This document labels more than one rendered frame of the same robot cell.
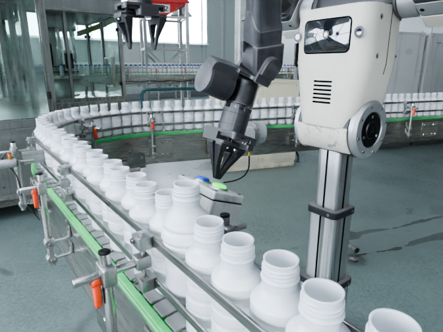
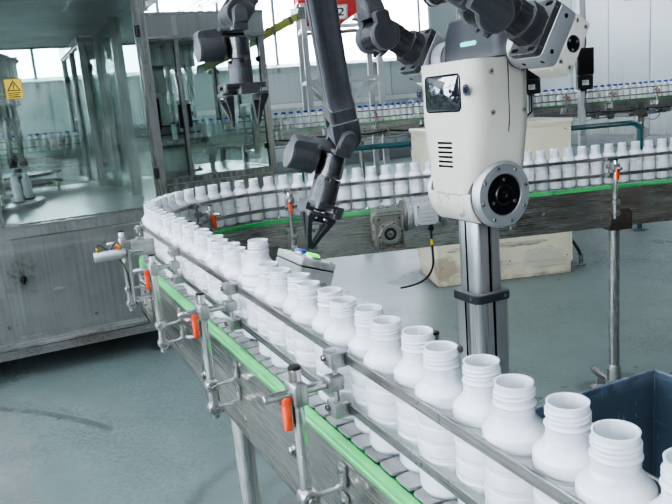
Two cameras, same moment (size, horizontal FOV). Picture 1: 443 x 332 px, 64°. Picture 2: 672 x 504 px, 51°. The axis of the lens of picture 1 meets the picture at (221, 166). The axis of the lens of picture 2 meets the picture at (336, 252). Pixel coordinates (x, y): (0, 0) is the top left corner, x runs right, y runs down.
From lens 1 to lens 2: 0.81 m
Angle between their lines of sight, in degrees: 12
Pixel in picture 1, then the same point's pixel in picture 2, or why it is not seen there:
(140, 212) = (230, 271)
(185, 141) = (339, 229)
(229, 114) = (316, 186)
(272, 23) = (343, 103)
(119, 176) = (218, 246)
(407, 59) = not seen: outside the picture
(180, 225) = (252, 270)
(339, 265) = not seen: hidden behind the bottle
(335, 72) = (453, 133)
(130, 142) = (262, 232)
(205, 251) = (264, 284)
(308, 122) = (438, 189)
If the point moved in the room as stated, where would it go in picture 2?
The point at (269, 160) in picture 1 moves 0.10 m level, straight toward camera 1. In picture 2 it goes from (522, 263) to (521, 266)
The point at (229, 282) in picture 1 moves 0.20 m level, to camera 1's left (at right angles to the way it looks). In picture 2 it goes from (272, 296) to (159, 300)
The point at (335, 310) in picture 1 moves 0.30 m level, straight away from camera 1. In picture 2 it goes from (309, 290) to (400, 247)
